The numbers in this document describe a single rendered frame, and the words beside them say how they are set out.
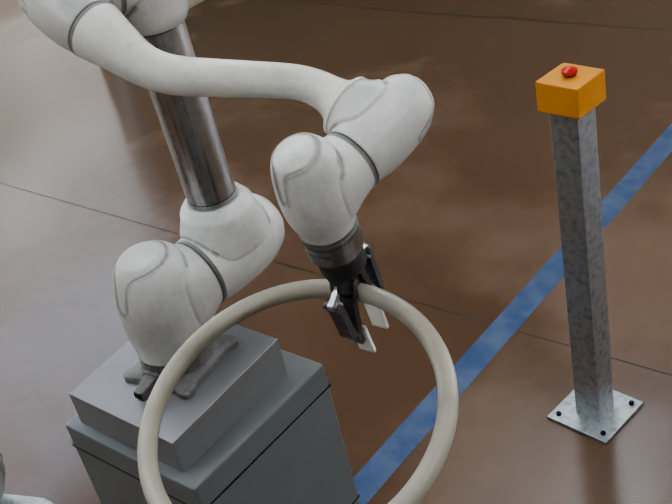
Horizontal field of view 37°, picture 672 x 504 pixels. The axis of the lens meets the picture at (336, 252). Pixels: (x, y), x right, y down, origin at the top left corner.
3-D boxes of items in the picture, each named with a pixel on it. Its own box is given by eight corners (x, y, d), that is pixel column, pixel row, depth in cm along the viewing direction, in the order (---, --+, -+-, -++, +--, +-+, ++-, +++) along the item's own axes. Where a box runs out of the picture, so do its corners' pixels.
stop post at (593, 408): (643, 404, 293) (629, 61, 236) (606, 445, 283) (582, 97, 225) (585, 380, 307) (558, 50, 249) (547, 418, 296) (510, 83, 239)
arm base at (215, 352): (109, 393, 202) (99, 373, 199) (176, 324, 216) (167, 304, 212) (176, 415, 192) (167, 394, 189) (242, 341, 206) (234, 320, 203)
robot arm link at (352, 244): (286, 240, 147) (298, 265, 151) (339, 252, 142) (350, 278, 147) (314, 196, 151) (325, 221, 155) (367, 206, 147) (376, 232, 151)
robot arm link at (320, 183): (328, 261, 142) (388, 201, 146) (295, 186, 130) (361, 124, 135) (277, 232, 148) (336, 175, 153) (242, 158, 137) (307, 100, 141)
